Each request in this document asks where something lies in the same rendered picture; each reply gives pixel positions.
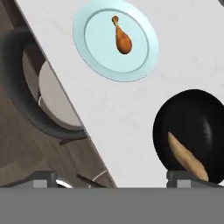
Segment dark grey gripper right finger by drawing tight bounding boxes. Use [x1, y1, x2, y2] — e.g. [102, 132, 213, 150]
[165, 170, 224, 189]

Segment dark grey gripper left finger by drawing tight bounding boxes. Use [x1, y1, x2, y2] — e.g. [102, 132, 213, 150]
[0, 171, 58, 189]

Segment brown chicken drumstick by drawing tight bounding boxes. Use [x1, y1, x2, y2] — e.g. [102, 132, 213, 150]
[111, 15, 133, 55]

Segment black plate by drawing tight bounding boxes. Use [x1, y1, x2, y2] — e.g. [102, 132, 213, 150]
[152, 88, 224, 185]

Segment dark grey stool with pale seat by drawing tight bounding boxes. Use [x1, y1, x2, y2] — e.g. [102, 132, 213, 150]
[0, 27, 88, 146]

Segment pale blue plate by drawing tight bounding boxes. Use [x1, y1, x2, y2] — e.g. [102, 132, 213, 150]
[72, 0, 160, 83]

